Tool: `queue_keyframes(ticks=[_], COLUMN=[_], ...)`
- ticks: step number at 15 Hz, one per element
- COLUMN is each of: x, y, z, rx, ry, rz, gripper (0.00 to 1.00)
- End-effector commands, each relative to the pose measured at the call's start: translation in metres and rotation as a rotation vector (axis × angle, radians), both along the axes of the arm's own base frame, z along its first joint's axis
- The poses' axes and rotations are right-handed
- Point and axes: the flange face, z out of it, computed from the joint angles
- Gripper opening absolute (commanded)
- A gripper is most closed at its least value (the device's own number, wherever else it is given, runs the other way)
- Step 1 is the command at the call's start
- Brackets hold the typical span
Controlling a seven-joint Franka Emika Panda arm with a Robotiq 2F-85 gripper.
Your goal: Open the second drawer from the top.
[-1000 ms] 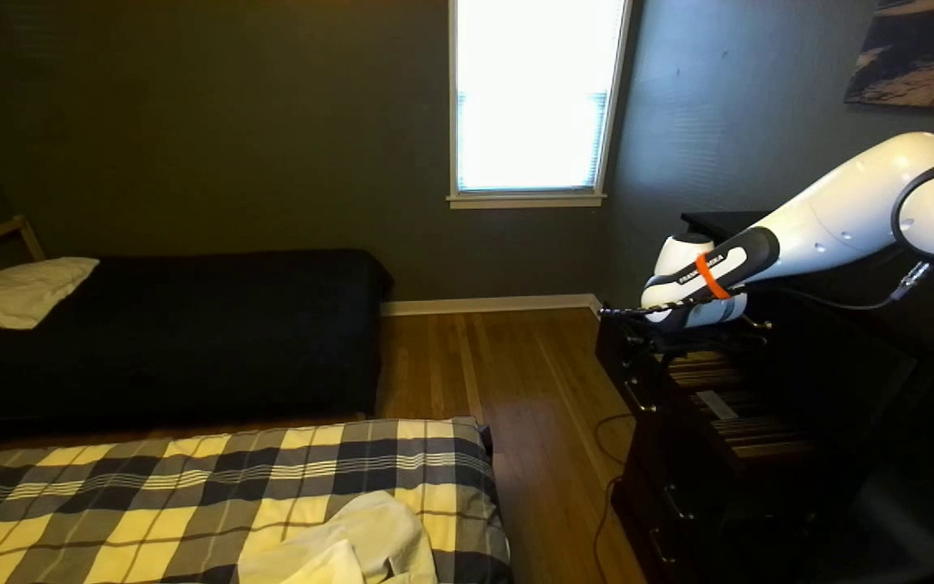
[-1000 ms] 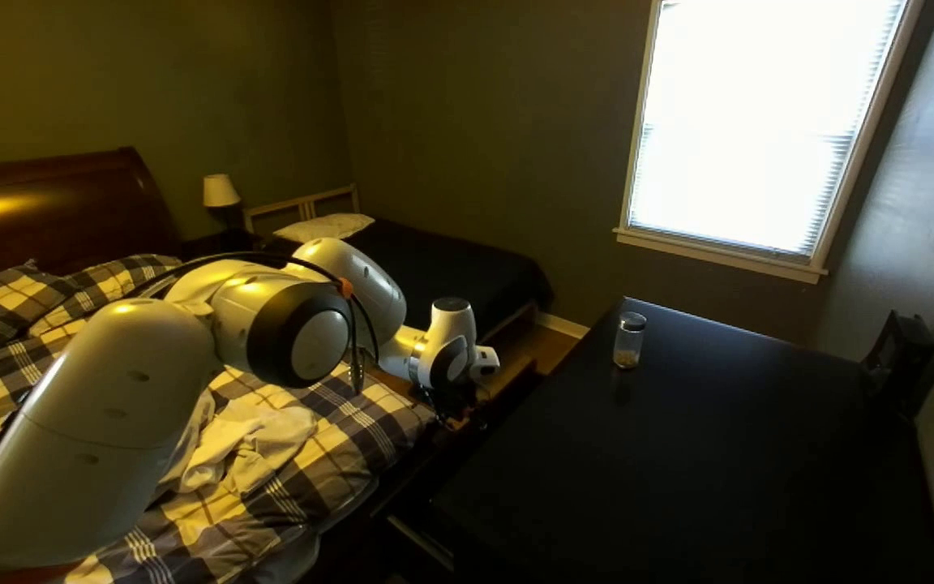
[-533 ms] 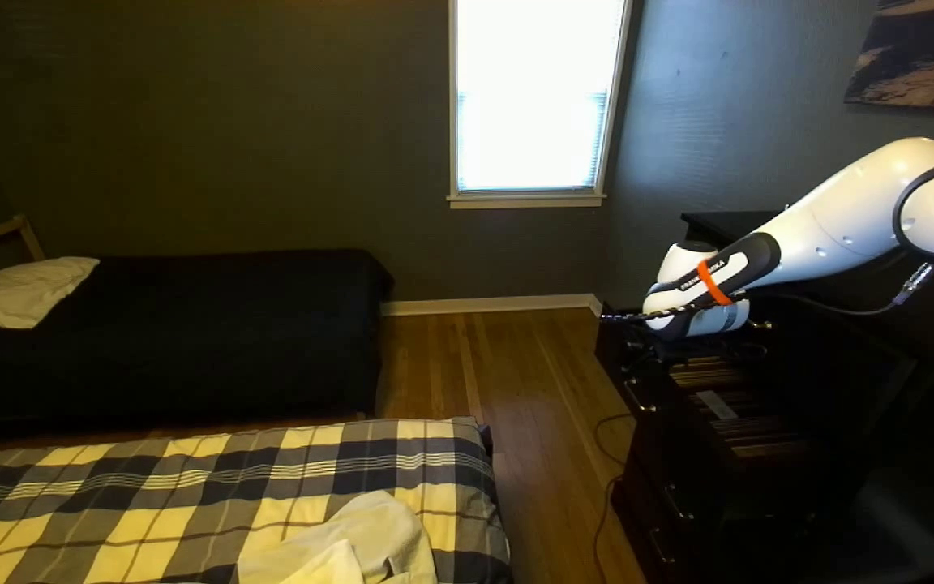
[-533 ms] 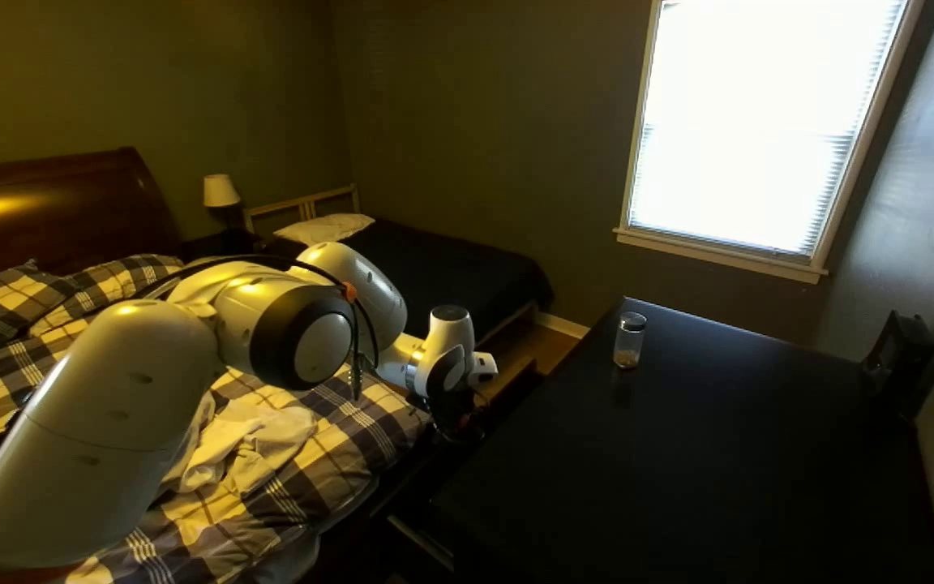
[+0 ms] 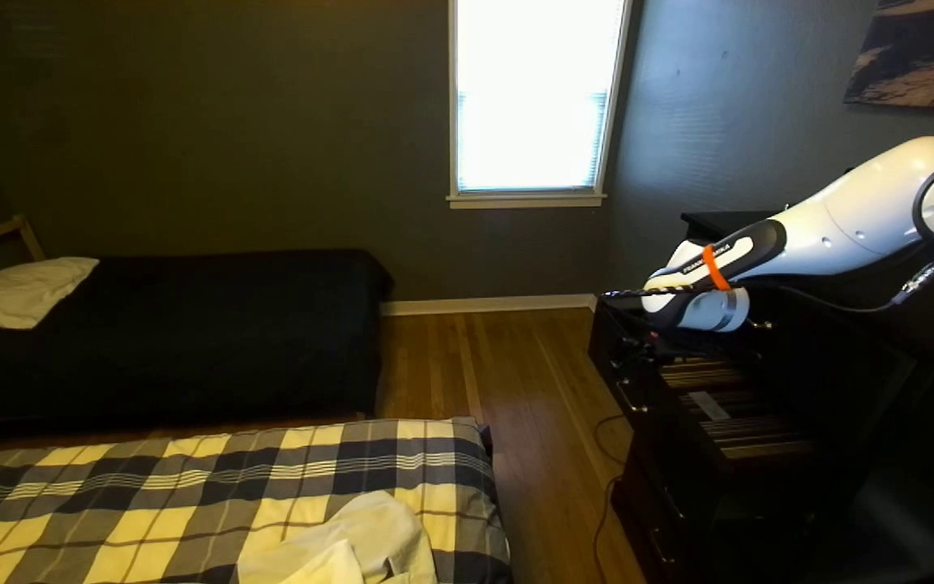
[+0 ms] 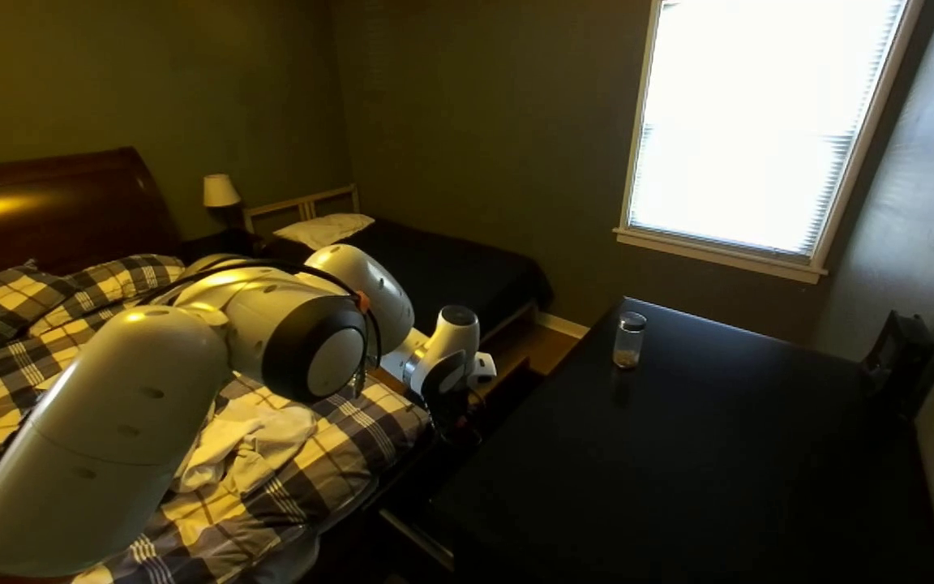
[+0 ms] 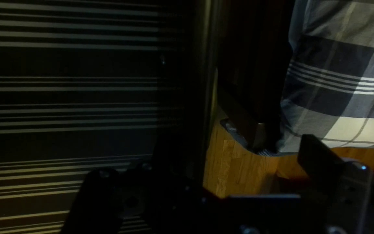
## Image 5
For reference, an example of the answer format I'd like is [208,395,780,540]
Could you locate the black drawer with brass handle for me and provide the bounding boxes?
[586,286,820,471]
[609,471,714,584]

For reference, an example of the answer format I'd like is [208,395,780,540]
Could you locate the white baseboard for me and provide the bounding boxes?
[380,291,599,323]

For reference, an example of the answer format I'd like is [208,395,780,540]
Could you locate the white crumpled garment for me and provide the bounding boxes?
[233,490,440,584]

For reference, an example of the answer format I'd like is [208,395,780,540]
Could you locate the white paper label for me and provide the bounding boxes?
[687,391,734,425]

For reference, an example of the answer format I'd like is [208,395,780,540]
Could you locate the bed with black cover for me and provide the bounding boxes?
[0,248,396,439]

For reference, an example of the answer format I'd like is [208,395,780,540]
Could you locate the striped folded fabric stack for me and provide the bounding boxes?
[655,355,820,469]

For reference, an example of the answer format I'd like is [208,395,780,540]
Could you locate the plaid yellow black bed cover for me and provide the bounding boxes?
[0,416,517,584]

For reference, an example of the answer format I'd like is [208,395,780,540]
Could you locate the black wooden dresser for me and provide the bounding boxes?
[586,208,934,584]

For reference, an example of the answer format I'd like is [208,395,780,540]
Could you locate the white pillow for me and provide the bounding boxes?
[0,253,105,333]

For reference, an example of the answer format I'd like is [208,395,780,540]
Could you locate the bright window with white frame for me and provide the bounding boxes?
[445,0,639,210]

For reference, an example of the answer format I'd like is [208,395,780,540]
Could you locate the orange strap on arm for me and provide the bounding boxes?
[701,245,734,294]

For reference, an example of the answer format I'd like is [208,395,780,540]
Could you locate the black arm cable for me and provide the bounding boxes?
[810,249,934,318]

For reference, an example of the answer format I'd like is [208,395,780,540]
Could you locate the wall art picture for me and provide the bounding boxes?
[840,0,934,117]

